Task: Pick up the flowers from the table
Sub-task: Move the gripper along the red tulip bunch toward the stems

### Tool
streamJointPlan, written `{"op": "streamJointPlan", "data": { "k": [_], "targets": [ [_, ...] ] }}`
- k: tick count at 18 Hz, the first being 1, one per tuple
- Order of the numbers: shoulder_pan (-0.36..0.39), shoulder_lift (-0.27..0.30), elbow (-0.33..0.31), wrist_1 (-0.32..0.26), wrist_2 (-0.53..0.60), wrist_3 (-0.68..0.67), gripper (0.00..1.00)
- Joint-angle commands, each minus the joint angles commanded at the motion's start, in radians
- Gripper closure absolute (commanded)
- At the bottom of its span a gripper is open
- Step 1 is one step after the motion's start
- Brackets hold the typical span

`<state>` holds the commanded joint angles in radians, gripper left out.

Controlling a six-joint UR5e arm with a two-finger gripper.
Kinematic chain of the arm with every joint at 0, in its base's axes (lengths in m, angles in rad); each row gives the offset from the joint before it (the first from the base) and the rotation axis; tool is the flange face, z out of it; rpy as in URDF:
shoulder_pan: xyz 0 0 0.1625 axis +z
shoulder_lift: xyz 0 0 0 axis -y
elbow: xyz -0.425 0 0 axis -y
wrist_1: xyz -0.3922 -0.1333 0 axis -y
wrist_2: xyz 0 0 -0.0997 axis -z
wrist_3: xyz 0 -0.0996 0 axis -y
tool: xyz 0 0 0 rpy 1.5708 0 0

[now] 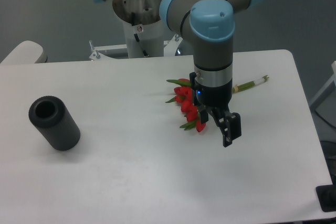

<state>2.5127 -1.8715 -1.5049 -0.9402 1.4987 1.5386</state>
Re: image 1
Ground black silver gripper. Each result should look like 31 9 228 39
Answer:
190 64 242 147

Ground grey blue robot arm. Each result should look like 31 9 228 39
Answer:
94 0 262 146

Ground red tulip flower bunch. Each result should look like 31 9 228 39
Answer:
165 75 269 132

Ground white furniture at right edge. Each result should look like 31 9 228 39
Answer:
308 61 335 111

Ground black device at table edge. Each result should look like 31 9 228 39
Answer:
316 185 335 212

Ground black cylindrical vase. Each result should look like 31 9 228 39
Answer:
28 95 80 151

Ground beige chair back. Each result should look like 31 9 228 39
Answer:
1 40 48 66

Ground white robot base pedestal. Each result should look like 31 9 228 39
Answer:
89 0 182 60

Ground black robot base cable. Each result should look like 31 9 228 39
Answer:
133 33 149 57

